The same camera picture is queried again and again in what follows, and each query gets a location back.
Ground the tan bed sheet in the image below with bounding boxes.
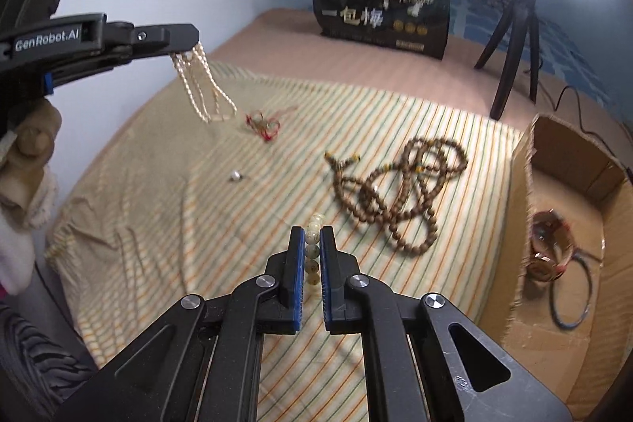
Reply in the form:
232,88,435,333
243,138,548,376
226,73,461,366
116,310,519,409
207,7,550,141

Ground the white pearl necklace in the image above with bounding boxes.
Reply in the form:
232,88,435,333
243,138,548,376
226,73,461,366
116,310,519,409
171,42,239,125

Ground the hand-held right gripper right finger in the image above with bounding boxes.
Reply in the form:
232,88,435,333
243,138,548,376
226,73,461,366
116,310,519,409
319,227,569,422

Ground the pale bead bracelet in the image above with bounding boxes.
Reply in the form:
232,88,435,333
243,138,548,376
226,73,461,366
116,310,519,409
304,213,327,287

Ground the amber bead bracelet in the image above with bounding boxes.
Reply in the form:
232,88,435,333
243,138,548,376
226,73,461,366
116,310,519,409
525,210,575,283

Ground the striped beige cloth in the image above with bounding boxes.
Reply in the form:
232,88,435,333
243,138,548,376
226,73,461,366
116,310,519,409
44,60,526,422

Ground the black tripod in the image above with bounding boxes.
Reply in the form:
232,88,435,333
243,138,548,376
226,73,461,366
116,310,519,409
473,0,548,121

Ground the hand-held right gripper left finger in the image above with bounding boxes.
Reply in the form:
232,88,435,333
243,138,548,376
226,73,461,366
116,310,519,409
54,227,305,422

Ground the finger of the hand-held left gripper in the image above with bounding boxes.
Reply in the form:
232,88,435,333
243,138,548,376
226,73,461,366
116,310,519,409
106,23,201,57

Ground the red string bracelet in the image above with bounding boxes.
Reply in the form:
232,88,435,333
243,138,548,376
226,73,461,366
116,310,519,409
246,104,298,142

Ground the zebra striped cloth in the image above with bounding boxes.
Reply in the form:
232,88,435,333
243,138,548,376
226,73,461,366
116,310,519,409
0,300,96,422

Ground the cardboard box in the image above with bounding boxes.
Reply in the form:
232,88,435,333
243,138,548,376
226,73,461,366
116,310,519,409
492,113,633,421

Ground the person's left hand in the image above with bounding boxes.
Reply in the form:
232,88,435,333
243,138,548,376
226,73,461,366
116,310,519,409
0,98,63,208

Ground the brown wooden bead necklace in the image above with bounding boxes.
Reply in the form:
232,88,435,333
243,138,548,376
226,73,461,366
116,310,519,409
324,136,470,257

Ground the black cable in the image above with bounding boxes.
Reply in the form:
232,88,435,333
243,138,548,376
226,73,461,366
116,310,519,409
540,85,633,147

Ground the black printed bag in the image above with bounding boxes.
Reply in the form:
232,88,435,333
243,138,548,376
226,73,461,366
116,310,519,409
313,0,452,61

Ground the person's left forearm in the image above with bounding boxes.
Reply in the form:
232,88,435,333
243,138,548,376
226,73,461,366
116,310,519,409
0,167,59,297

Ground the thin dark bangle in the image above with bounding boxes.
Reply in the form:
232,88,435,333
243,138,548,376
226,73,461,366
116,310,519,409
549,250,595,330

